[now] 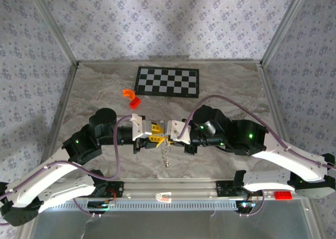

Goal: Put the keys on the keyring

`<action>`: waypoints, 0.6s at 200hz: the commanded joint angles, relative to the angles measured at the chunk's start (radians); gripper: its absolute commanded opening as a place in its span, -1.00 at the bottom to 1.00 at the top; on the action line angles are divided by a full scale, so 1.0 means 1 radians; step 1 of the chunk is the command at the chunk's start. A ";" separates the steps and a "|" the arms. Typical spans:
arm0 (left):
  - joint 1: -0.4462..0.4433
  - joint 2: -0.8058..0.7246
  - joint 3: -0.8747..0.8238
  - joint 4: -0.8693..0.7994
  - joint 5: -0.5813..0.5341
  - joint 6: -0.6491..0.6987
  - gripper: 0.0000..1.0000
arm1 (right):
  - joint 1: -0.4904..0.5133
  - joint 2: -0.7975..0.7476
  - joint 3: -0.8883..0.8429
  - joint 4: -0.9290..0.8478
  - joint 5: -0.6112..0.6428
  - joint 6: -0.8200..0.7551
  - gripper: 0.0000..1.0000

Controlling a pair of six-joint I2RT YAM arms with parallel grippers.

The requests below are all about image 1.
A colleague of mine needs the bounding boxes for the silver bead chain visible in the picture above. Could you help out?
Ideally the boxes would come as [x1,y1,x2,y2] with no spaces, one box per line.
[160,134,172,169]

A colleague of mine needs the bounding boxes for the black grey checkerboard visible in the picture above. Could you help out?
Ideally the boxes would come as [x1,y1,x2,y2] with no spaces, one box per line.
[134,66,200,98]

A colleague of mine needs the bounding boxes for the white red tag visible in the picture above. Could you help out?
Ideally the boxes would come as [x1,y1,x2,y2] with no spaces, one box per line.
[155,191,173,203]

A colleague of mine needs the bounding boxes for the red toy brick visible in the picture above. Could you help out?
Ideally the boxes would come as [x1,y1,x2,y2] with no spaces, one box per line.
[274,191,293,201]

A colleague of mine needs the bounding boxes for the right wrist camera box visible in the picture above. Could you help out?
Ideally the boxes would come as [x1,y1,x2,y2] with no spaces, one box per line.
[167,119,193,146]

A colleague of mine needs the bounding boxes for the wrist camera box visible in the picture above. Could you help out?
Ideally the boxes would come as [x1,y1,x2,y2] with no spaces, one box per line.
[167,119,193,146]
[129,113,154,142]

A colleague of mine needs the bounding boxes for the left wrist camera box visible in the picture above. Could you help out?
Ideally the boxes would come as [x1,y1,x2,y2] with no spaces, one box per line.
[129,113,154,142]

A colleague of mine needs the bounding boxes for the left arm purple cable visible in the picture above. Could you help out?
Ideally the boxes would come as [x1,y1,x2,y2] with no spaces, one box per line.
[0,115,138,225]

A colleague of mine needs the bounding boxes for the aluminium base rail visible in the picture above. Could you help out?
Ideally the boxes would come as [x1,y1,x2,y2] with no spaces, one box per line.
[86,178,312,201]

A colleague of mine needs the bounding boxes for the aluminium side rail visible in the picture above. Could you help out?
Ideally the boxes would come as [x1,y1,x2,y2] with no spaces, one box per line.
[257,61,292,152]
[40,63,79,167]

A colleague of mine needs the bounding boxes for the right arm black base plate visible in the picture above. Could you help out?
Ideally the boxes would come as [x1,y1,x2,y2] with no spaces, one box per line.
[215,180,265,198]

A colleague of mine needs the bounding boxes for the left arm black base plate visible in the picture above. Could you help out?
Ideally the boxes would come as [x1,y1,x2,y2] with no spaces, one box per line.
[103,180,124,198]

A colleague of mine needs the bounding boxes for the grey slotted cable duct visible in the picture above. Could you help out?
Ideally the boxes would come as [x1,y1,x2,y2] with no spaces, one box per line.
[62,199,237,212]

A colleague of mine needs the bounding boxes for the aluminium corner post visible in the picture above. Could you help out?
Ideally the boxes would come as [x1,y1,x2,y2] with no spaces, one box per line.
[26,0,80,68]
[260,0,311,68]

